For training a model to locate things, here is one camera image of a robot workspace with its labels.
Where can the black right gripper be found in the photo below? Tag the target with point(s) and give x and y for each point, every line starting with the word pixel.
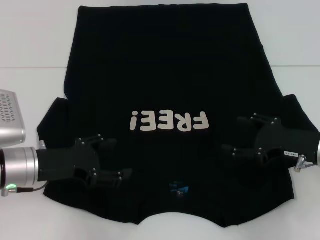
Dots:
pixel 287 142

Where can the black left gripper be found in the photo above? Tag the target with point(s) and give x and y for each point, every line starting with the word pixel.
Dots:
pixel 62 160

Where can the black shirt with FREE print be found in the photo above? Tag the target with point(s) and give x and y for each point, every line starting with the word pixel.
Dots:
pixel 160 75

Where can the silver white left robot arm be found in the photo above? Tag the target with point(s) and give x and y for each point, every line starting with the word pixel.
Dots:
pixel 17 170

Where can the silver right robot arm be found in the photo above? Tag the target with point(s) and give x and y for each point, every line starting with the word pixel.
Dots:
pixel 319 152

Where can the small silver round connector stub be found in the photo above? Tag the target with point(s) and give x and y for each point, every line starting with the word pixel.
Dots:
pixel 41 145

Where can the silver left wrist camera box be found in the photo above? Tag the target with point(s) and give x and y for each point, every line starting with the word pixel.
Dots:
pixel 10 117

